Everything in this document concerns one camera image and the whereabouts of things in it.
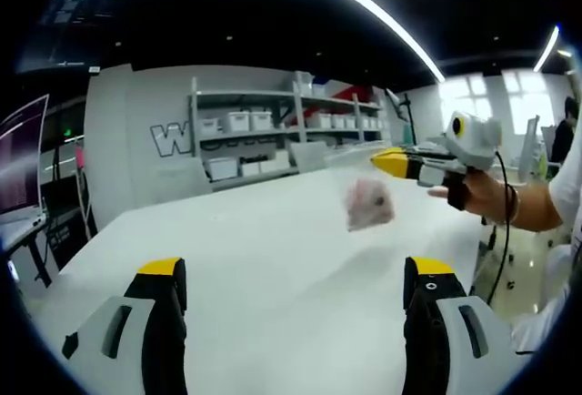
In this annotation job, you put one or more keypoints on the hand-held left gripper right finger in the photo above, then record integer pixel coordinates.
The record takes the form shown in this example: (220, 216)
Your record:
(464, 349)

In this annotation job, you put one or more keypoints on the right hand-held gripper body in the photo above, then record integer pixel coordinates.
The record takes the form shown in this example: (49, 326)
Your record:
(477, 140)

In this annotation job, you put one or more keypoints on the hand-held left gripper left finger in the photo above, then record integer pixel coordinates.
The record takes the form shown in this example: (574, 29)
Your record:
(123, 349)

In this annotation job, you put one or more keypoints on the clear resealable bag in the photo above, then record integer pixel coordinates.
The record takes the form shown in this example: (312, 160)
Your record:
(368, 204)

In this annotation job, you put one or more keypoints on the person's right hand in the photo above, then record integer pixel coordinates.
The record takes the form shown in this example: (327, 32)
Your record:
(486, 195)

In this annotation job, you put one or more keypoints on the black tripod stand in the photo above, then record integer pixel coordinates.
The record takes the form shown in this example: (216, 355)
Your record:
(411, 117)

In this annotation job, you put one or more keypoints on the bright window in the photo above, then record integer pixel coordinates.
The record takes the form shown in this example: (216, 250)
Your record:
(523, 99)

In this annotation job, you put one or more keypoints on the grey board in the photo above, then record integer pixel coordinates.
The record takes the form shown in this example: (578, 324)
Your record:
(309, 156)

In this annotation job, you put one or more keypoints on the ceiling light strip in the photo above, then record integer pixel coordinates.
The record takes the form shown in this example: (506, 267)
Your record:
(386, 19)
(548, 49)

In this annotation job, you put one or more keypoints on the black printed box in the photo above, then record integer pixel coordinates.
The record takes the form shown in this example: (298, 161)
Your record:
(63, 235)

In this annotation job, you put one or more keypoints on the white desk with black legs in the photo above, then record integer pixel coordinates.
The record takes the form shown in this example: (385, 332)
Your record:
(18, 231)

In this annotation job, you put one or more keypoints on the group of white storage boxes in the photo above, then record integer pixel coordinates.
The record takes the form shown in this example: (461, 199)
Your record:
(238, 121)

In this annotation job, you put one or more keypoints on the grey metal shelf unit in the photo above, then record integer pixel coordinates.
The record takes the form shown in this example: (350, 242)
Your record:
(245, 93)

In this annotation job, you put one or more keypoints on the pink hanging tag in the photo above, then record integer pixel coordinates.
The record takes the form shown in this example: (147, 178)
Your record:
(80, 157)

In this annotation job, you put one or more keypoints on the computer monitor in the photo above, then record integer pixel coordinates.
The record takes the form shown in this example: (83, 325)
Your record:
(18, 163)

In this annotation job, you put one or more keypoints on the wall logo lettering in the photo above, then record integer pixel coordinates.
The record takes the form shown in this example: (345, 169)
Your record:
(161, 140)

